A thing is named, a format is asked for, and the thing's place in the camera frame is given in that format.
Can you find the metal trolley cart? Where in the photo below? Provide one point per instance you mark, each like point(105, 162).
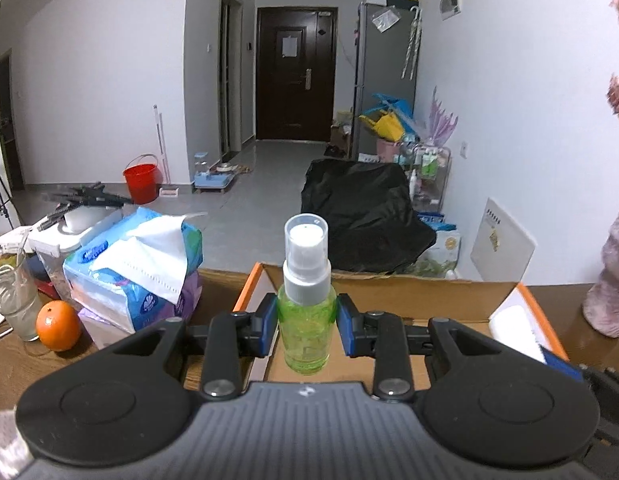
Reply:
point(429, 170)

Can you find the dark side door frame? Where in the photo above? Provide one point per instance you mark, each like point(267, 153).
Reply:
point(230, 75)

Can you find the orange fruit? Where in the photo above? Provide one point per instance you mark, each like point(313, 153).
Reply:
point(58, 326)

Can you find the pink bucket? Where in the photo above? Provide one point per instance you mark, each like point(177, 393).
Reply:
point(388, 151)

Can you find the black bag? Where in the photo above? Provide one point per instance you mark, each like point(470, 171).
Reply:
point(359, 210)

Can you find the clear glass cup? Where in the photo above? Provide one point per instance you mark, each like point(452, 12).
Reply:
point(17, 305)

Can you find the pink textured vase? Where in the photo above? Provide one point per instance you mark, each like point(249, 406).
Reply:
point(612, 290)

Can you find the blue pet feeder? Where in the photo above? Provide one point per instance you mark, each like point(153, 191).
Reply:
point(212, 177)

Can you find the red bucket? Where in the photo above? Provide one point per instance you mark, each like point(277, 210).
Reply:
point(140, 180)

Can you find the blue tissue pack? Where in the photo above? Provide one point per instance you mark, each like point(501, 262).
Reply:
point(139, 305)

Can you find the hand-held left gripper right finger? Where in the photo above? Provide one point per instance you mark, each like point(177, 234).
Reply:
point(347, 327)

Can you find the folded translucent umbrella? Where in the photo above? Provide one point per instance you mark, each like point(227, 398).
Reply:
point(414, 40)

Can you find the grey refrigerator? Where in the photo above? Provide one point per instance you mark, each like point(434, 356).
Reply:
point(384, 60)

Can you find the clear container with white lid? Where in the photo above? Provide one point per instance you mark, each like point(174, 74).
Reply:
point(54, 247)

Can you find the purple tissue pack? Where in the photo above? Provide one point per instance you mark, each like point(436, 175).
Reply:
point(189, 295)

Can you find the white flat board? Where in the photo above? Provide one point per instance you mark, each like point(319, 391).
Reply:
point(504, 245)

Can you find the black plastic tool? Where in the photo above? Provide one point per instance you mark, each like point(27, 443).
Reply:
point(89, 199)

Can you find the dark brown entrance door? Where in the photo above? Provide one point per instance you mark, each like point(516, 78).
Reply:
point(294, 90)

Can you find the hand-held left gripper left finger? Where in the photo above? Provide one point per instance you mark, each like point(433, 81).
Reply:
point(264, 325)

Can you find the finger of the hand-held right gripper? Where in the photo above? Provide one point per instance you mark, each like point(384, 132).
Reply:
point(562, 364)

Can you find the purple feather wings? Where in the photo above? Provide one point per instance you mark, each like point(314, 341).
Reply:
point(442, 122)

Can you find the clear plastic bag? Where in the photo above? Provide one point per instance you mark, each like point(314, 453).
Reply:
point(385, 19)

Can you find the blue and white package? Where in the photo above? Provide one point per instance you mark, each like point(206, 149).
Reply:
point(447, 242)

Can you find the green spray bottle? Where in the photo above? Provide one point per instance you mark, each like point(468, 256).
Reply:
point(307, 330)

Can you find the orange cardboard box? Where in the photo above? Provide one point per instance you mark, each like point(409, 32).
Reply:
point(414, 300)

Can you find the brown cardboard carton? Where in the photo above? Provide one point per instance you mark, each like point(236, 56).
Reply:
point(342, 135)

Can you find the white paper notice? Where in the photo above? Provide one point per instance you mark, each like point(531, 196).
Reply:
point(290, 46)

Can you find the white power strip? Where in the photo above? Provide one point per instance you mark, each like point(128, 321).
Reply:
point(9, 241)

